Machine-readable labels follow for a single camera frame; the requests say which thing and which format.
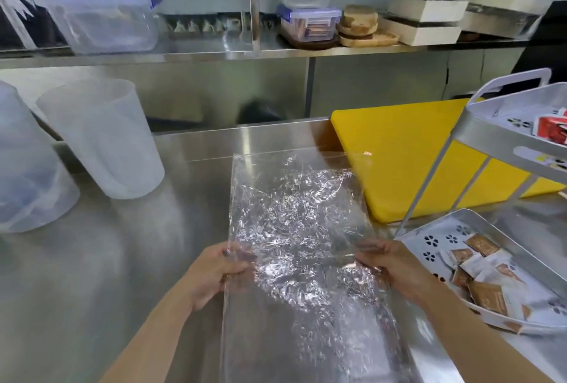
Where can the clear container with brown packets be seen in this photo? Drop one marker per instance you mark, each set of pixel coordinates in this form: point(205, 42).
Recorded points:
point(310, 26)

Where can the round wooden coaster stack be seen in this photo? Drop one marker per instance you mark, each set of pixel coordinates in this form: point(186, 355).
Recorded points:
point(359, 19)

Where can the row of small cream pieces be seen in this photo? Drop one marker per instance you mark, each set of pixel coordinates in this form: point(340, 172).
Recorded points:
point(204, 26)

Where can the yellow cutting board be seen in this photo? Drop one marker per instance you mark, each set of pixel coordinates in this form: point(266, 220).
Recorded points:
point(398, 152)

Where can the black gift box white ribbon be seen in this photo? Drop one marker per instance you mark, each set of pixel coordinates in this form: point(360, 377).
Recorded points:
point(13, 6)

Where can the brown sugar packets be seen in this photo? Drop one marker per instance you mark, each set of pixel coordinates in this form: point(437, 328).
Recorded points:
point(487, 294)

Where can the white square box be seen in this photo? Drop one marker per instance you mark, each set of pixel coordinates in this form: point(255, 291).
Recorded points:
point(421, 34)
point(425, 9)

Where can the large clear lidded container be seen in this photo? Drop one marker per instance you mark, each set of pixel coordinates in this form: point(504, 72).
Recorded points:
point(102, 23)

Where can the red sauce packets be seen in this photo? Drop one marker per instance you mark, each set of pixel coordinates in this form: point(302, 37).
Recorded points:
point(553, 128)

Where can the stainless steel shelf rack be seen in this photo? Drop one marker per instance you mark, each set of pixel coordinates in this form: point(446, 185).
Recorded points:
point(199, 57)

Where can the grey two-tier corner rack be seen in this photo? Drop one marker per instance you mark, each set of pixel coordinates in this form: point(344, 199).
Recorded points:
point(487, 130)

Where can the person's left forearm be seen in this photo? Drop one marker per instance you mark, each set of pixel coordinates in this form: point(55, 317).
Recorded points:
point(150, 347)

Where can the translucent open plastic pitcher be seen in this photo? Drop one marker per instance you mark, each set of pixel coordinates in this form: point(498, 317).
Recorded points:
point(110, 139)

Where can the person's right forearm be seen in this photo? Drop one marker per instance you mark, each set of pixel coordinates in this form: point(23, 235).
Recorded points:
point(478, 343)

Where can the person's right hand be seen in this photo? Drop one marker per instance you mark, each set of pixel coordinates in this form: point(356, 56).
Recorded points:
point(398, 267)

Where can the person's left hand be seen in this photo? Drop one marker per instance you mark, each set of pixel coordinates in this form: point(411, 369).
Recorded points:
point(217, 272)

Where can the translucent pitcher with lid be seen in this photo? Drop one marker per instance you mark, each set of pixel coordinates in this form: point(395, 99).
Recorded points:
point(31, 174)

